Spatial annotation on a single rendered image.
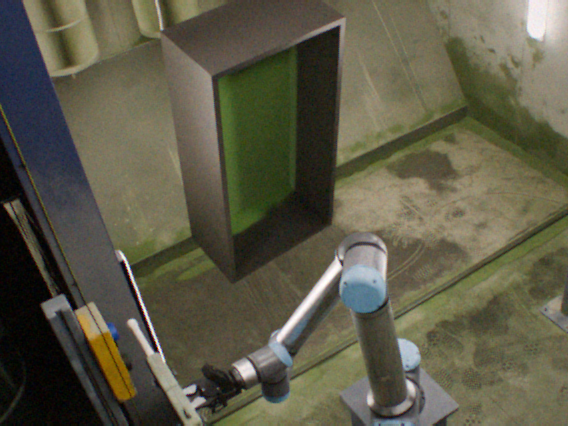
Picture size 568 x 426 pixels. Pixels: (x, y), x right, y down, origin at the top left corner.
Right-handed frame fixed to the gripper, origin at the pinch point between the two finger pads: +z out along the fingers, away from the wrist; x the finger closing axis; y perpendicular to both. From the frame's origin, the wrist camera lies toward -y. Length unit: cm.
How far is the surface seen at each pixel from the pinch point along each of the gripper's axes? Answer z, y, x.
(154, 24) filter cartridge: -85, -21, 201
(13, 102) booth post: 7, -82, 48
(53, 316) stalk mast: 20, -54, -2
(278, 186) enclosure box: -109, 55, 133
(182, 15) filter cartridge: -99, -23, 197
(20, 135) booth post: 8, -73, 48
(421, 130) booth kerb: -238, 94, 171
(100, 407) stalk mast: 19.4, -18.7, -2.8
